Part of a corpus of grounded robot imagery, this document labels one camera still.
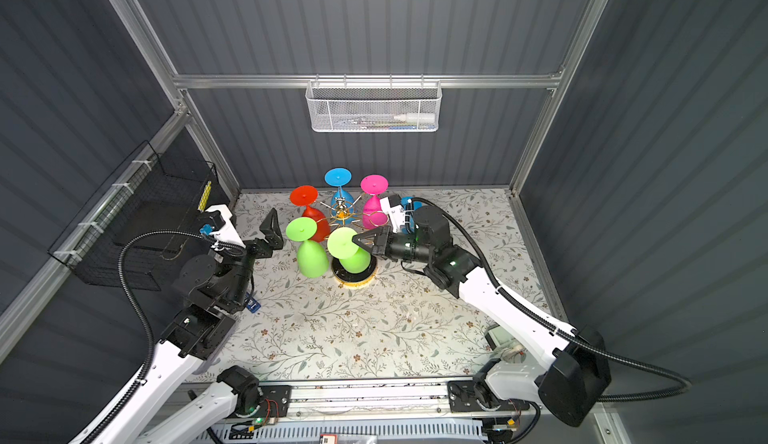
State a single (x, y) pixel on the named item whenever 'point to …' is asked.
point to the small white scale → (498, 337)
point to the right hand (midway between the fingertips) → (355, 244)
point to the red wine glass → (304, 195)
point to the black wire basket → (146, 213)
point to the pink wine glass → (373, 213)
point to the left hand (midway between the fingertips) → (254, 214)
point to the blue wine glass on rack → (342, 202)
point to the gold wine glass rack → (351, 280)
